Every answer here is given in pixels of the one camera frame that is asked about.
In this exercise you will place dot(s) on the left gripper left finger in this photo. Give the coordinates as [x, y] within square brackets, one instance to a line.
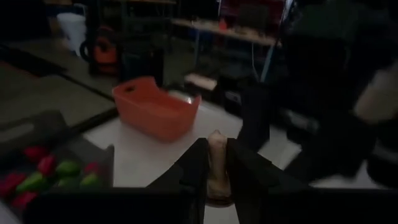
[189, 177]

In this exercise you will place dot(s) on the grey plastic basket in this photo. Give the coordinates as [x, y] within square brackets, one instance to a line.
[49, 124]

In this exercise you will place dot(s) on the orange machine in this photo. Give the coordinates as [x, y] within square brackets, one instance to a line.
[105, 49]

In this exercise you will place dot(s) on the orange plastic basket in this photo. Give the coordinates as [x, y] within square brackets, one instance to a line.
[155, 115]

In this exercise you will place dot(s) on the wooden work table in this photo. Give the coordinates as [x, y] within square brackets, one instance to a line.
[236, 32]

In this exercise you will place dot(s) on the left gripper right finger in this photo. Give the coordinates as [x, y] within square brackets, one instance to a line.
[248, 177]

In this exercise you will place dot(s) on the red toy bell pepper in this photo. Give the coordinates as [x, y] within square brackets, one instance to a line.
[35, 152]
[46, 165]
[11, 183]
[91, 168]
[23, 199]

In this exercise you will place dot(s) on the brown-capped toy mushroom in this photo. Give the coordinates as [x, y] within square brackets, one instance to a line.
[217, 161]

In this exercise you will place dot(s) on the white bucket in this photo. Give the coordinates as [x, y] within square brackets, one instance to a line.
[73, 29]

